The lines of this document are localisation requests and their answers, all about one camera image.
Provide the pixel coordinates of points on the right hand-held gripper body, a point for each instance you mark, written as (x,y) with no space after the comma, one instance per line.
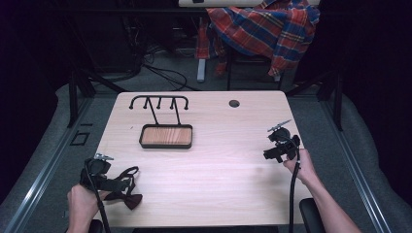
(285,140)

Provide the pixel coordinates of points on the person's left hand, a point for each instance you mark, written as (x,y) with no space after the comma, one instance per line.
(81,204)

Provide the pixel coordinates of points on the person's right hand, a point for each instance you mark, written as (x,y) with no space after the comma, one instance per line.
(301,166)

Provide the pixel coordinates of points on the black metal stand frame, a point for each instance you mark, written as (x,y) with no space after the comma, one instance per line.
(77,97)
(333,97)

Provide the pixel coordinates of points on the metal floor rail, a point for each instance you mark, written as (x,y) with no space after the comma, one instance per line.
(356,168)
(45,168)

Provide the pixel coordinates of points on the black chair frame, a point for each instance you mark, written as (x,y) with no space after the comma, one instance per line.
(230,69)

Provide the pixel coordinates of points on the black rack with wooden tray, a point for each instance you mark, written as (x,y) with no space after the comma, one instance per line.
(166,136)

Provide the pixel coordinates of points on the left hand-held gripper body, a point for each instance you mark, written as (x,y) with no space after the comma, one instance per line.
(97,168)

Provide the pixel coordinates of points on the dark brown bow tie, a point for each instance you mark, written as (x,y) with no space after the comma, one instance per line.
(129,199)

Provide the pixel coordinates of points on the red blue plaid cloth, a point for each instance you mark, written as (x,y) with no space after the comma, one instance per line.
(265,29)

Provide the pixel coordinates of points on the black chair armrest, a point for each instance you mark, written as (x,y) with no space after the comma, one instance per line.
(311,215)
(96,226)

